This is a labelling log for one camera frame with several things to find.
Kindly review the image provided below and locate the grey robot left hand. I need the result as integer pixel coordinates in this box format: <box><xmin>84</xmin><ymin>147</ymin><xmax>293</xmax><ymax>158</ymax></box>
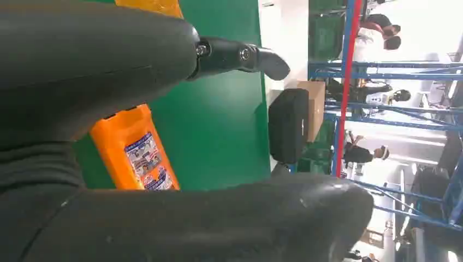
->
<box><xmin>0</xmin><ymin>0</ymin><xmax>375</xmax><ymax>262</ymax></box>

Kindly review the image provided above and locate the orange drink bottle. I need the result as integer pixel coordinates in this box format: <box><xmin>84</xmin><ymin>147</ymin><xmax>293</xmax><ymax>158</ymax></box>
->
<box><xmin>89</xmin><ymin>104</ymin><xmax>181</xmax><ymax>191</ymax></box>

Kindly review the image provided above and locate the yellow plastic sheet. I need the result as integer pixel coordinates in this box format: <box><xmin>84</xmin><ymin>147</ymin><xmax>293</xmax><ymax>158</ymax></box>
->
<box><xmin>115</xmin><ymin>0</ymin><xmax>184</xmax><ymax>19</ymax></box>

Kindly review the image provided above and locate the green table mat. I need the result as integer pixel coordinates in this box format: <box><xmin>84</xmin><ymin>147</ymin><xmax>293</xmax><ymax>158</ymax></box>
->
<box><xmin>74</xmin><ymin>0</ymin><xmax>272</xmax><ymax>192</ymax></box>

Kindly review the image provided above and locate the black zip case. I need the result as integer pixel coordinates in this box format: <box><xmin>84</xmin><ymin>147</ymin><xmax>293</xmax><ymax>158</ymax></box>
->
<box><xmin>268</xmin><ymin>88</ymin><xmax>310</xmax><ymax>164</ymax></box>

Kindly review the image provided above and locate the brown cardboard box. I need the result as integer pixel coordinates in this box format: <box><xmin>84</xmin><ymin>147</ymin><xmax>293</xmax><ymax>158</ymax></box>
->
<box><xmin>297</xmin><ymin>80</ymin><xmax>327</xmax><ymax>143</ymax></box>

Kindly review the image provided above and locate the green plastic crate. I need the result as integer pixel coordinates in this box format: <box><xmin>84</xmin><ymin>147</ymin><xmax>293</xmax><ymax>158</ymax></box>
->
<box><xmin>297</xmin><ymin>119</ymin><xmax>336</xmax><ymax>175</ymax></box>
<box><xmin>309</xmin><ymin>0</ymin><xmax>345</xmax><ymax>62</ymax></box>

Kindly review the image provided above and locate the person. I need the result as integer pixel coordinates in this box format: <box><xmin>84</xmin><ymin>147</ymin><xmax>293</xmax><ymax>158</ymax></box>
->
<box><xmin>343</xmin><ymin>132</ymin><xmax>390</xmax><ymax>168</ymax></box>
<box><xmin>325</xmin><ymin>79</ymin><xmax>412</xmax><ymax>105</ymax></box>
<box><xmin>360</xmin><ymin>14</ymin><xmax>401</xmax><ymax>38</ymax></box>
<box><xmin>352</xmin><ymin>28</ymin><xmax>402</xmax><ymax>63</ymax></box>

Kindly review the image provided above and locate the blue metal rack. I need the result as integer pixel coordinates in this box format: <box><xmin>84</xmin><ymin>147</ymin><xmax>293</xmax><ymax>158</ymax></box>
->
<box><xmin>309</xmin><ymin>0</ymin><xmax>463</xmax><ymax>232</ymax></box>

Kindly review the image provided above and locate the red metal post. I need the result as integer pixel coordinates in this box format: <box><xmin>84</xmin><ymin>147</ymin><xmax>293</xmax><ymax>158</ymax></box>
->
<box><xmin>335</xmin><ymin>0</ymin><xmax>363</xmax><ymax>178</ymax></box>

